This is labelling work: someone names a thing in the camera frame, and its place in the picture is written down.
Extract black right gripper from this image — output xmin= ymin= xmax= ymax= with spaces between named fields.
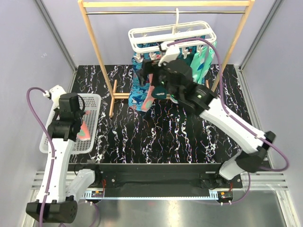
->
xmin=135 ymin=60 xmax=180 ymax=101

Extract pink sock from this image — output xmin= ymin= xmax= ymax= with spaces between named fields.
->
xmin=77 ymin=110 xmax=91 ymax=141
xmin=141 ymin=74 xmax=155 ymax=112

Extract dark teal sock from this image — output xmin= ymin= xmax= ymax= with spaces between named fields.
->
xmin=151 ymin=86 xmax=167 ymax=100

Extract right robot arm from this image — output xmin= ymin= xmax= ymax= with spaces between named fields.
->
xmin=135 ymin=60 xmax=276 ymax=188

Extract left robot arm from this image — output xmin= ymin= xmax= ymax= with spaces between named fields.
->
xmin=26 ymin=85 xmax=102 ymax=226

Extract white plastic clip hanger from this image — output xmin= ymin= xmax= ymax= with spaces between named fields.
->
xmin=128 ymin=9 xmax=217 ymax=61

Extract blue shark print shorts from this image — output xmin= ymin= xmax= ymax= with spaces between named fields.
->
xmin=128 ymin=46 xmax=203 ymax=111

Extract white perforated plastic basket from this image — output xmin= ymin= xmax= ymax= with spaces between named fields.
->
xmin=39 ymin=93 xmax=101 ymax=155

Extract mint green sock left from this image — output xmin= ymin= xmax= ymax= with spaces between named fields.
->
xmin=190 ymin=48 xmax=202 ymax=83

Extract wooden clothes rack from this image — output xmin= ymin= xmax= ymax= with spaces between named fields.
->
xmin=78 ymin=0 xmax=255 ymax=117

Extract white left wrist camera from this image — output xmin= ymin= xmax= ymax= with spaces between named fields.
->
xmin=43 ymin=85 xmax=67 ymax=108

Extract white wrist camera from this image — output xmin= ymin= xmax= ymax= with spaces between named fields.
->
xmin=43 ymin=85 xmax=67 ymax=108
xmin=158 ymin=41 xmax=180 ymax=67

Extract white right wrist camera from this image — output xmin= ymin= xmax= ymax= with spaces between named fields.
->
xmin=158 ymin=41 xmax=180 ymax=67

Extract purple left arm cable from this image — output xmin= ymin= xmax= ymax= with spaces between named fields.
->
xmin=26 ymin=87 xmax=100 ymax=225

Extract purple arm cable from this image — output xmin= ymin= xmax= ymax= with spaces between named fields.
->
xmin=165 ymin=38 xmax=290 ymax=204
xmin=26 ymin=87 xmax=100 ymax=225

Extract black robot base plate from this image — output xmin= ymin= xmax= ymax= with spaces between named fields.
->
xmin=66 ymin=162 xmax=273 ymax=199

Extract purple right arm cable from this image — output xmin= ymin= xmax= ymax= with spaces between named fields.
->
xmin=165 ymin=38 xmax=290 ymax=204

